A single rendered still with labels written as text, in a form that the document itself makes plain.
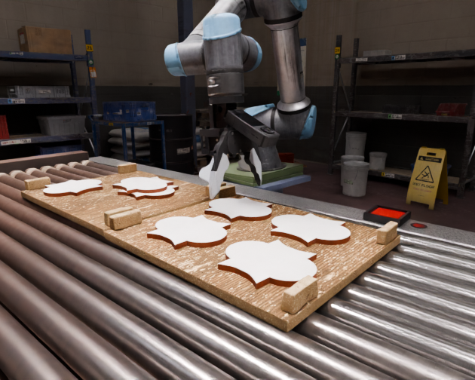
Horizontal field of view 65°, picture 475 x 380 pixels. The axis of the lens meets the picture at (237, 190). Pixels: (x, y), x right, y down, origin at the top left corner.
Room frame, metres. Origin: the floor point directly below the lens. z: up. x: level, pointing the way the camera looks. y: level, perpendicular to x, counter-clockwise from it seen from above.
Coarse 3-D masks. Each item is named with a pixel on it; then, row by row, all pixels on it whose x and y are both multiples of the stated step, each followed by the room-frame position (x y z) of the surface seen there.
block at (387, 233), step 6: (390, 222) 0.61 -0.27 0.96; (396, 222) 0.61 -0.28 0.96; (378, 228) 0.58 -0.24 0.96; (384, 228) 0.58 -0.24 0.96; (390, 228) 0.58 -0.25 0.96; (396, 228) 0.61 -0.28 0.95; (378, 234) 0.58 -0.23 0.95; (384, 234) 0.57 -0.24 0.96; (390, 234) 0.58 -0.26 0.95; (396, 234) 0.61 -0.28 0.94; (378, 240) 0.58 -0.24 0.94; (384, 240) 0.57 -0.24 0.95; (390, 240) 0.59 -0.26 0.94
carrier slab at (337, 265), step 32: (256, 224) 0.67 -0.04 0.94; (352, 224) 0.67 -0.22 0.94; (160, 256) 0.53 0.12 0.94; (192, 256) 0.53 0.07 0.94; (224, 256) 0.53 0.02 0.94; (320, 256) 0.53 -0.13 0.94; (352, 256) 0.53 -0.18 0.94; (224, 288) 0.43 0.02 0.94; (288, 288) 0.43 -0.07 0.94; (320, 288) 0.43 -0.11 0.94; (288, 320) 0.36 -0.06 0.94
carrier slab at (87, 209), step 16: (112, 176) 1.08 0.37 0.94; (128, 176) 1.08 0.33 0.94; (144, 176) 1.08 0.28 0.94; (160, 176) 1.08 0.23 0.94; (32, 192) 0.91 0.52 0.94; (96, 192) 0.91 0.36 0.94; (112, 192) 0.91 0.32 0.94; (176, 192) 0.91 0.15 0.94; (192, 192) 0.91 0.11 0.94; (48, 208) 0.81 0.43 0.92; (64, 208) 0.77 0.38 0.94; (80, 208) 0.77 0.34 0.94; (96, 208) 0.77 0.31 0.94; (112, 208) 0.77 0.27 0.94; (144, 208) 0.77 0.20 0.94; (160, 208) 0.77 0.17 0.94; (176, 208) 0.78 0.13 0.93; (80, 224) 0.71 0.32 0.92; (96, 224) 0.68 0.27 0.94
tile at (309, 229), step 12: (276, 216) 0.69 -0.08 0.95; (288, 216) 0.69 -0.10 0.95; (300, 216) 0.69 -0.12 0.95; (312, 216) 0.69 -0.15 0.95; (276, 228) 0.62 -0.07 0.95; (288, 228) 0.62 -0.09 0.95; (300, 228) 0.62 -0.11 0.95; (312, 228) 0.62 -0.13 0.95; (324, 228) 0.62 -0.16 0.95; (336, 228) 0.62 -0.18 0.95; (300, 240) 0.59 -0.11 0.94; (312, 240) 0.58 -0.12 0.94; (324, 240) 0.58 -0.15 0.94; (336, 240) 0.58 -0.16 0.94; (348, 240) 0.59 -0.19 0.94
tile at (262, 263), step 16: (240, 256) 0.51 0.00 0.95; (256, 256) 0.51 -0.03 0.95; (272, 256) 0.51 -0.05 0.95; (288, 256) 0.51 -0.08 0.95; (304, 256) 0.51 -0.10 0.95; (240, 272) 0.47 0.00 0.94; (256, 272) 0.46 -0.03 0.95; (272, 272) 0.46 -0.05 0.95; (288, 272) 0.46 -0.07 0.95; (304, 272) 0.46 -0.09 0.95; (256, 288) 0.43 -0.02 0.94
